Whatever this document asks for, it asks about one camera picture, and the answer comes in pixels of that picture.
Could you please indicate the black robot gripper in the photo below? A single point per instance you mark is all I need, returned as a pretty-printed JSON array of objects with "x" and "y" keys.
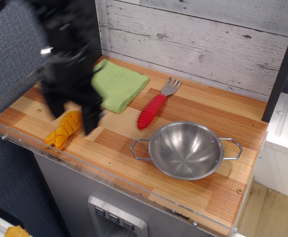
[{"x": 68, "y": 70}]

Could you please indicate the orange plush pepper toy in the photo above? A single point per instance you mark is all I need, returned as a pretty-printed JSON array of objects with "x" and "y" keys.
[{"x": 68, "y": 125}]

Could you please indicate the green folded towel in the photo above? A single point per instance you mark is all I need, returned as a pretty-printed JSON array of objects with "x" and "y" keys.
[{"x": 116, "y": 85}]

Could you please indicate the grey toy fridge cabinet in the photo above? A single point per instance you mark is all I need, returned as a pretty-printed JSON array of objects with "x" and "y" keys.
[{"x": 71, "y": 190}]

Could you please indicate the silver ice dispenser panel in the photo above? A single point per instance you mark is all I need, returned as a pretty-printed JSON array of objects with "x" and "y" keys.
[{"x": 112, "y": 221}]

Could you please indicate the yellow object bottom left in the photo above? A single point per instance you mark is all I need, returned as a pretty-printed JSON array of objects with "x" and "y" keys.
[{"x": 16, "y": 231}]

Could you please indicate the white side cabinet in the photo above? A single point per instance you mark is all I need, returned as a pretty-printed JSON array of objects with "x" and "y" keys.
[{"x": 271, "y": 168}]

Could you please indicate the black left frame post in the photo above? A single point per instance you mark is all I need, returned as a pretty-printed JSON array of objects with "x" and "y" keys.
[{"x": 94, "y": 36}]

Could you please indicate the black frame post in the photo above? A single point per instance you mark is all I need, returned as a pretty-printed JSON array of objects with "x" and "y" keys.
[
  {"x": 94, "y": 36},
  {"x": 277, "y": 89}
]

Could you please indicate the clear acrylic guard rail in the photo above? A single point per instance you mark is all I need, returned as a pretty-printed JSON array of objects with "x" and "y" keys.
[{"x": 211, "y": 203}]

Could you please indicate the red handled metal fork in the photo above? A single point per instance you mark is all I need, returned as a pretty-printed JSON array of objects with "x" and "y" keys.
[{"x": 150, "y": 111}]

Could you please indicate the steel bowl with handles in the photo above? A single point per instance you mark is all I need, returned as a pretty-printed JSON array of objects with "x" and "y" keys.
[{"x": 186, "y": 150}]

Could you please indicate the black right frame post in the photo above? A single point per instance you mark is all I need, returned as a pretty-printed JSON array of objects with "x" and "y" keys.
[{"x": 277, "y": 89}]

